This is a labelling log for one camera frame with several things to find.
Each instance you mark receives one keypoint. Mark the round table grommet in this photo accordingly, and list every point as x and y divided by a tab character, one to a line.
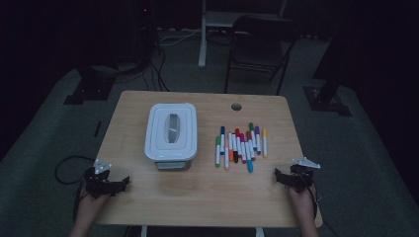
236	106

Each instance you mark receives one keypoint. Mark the black folding chair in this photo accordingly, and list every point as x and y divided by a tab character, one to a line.
260	52

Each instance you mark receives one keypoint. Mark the person's right hand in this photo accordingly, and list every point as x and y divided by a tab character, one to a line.
301	202

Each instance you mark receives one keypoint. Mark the white table leg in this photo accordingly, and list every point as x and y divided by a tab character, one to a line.
259	232
144	232

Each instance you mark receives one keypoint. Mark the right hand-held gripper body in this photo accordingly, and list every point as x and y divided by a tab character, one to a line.
301	176

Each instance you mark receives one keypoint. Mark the black stand with base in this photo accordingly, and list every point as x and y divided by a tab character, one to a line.
324	102
94	87

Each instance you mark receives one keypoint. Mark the person's left hand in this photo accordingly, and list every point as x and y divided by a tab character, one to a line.
90	204

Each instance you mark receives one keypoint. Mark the dark equipment cabinet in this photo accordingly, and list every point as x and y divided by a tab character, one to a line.
145	33

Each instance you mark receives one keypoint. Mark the white box lid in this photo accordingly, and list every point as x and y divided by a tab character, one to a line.
172	131

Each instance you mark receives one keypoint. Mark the pile of coloured markers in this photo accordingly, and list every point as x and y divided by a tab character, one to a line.
237	148

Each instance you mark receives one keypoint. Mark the clear plastic storage box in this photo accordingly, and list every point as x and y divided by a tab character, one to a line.
173	165

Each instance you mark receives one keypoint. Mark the yellow cap marker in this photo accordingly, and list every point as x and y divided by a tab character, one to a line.
265	144

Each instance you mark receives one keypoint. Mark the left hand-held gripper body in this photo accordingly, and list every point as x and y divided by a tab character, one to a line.
98	182

